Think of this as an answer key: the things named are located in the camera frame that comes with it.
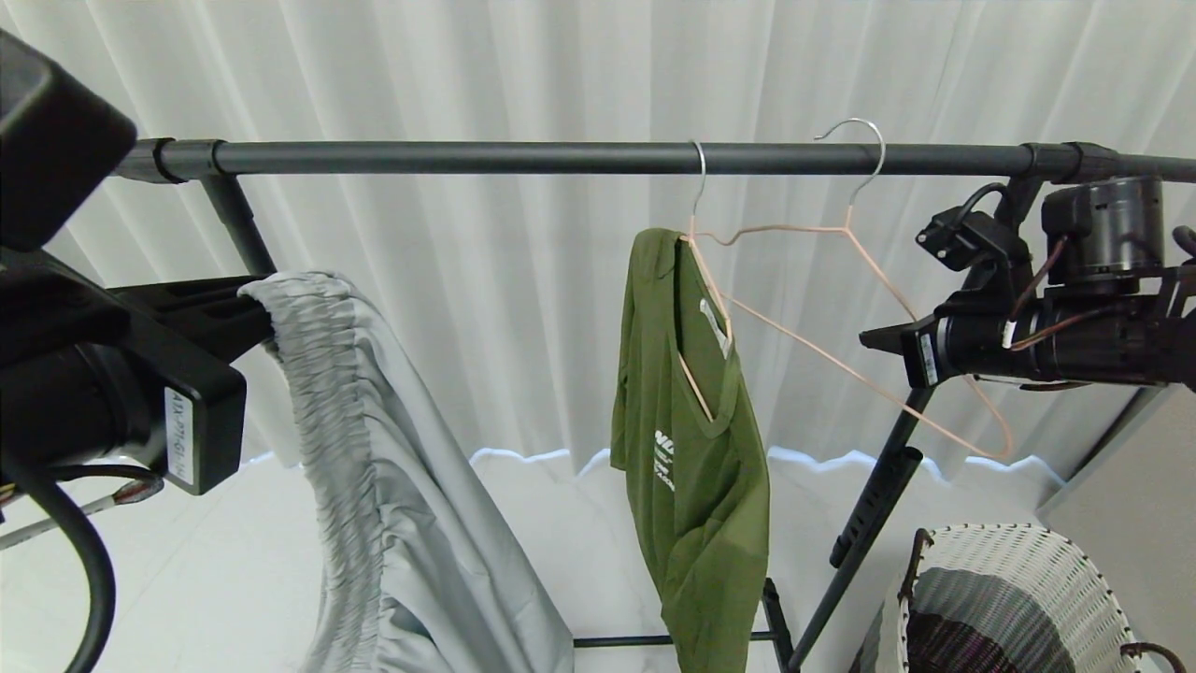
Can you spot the black clothes rack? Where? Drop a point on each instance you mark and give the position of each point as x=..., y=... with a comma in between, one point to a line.
x=561, y=157

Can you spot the green printed T-shirt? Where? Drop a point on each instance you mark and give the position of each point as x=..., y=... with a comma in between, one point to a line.
x=701, y=495

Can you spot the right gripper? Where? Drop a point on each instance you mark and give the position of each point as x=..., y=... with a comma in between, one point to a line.
x=1056, y=346

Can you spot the white laundry basket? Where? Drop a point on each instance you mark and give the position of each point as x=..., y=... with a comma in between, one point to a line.
x=1018, y=561

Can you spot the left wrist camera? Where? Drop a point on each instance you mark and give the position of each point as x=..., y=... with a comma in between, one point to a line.
x=56, y=140

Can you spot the pale grey shorts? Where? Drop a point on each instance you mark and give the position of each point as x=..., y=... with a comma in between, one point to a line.
x=420, y=514

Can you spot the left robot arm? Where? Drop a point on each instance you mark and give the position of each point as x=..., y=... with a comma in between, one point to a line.
x=135, y=491

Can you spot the white curtain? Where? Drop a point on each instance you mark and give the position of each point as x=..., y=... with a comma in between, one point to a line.
x=514, y=75

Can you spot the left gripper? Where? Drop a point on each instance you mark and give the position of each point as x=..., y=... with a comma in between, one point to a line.
x=84, y=402

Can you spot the pink clothes hanger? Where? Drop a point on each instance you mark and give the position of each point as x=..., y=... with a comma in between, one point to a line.
x=715, y=299
x=846, y=224

